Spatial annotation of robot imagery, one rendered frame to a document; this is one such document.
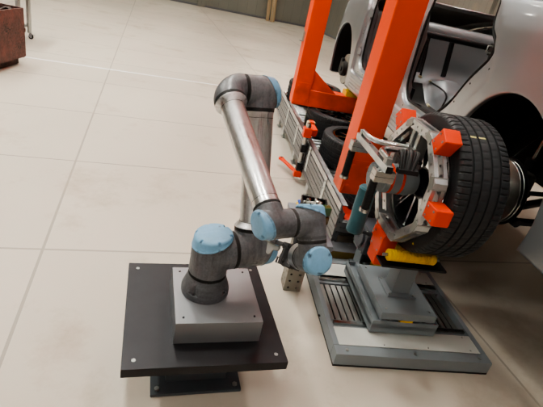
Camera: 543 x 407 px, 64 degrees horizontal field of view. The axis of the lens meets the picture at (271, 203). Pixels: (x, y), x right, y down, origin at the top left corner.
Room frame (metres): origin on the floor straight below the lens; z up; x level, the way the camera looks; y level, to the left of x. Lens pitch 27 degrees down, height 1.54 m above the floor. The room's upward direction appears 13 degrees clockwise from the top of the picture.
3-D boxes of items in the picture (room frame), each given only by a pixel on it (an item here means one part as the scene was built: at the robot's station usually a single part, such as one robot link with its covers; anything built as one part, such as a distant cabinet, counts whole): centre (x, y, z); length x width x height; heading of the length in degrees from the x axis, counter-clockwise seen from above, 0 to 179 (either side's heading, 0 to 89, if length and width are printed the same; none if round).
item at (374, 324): (2.00, -0.74, 0.13); 0.50 x 0.36 x 0.10; 12
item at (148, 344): (1.38, 0.19, 0.15); 0.60 x 0.60 x 0.30; 19
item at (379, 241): (1.92, -0.63, 0.48); 0.16 x 0.12 x 0.17; 102
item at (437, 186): (1.91, -0.59, 0.85); 0.54 x 0.07 x 0.54; 12
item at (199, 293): (1.38, 0.19, 0.45); 0.19 x 0.19 x 0.10
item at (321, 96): (4.41, -0.36, 0.69); 0.52 x 0.17 x 0.35; 102
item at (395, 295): (1.95, -0.76, 0.32); 0.40 x 0.30 x 0.28; 12
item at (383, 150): (1.79, -0.49, 1.03); 0.19 x 0.18 x 0.11; 102
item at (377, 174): (1.70, -0.42, 0.93); 0.09 x 0.05 x 0.05; 102
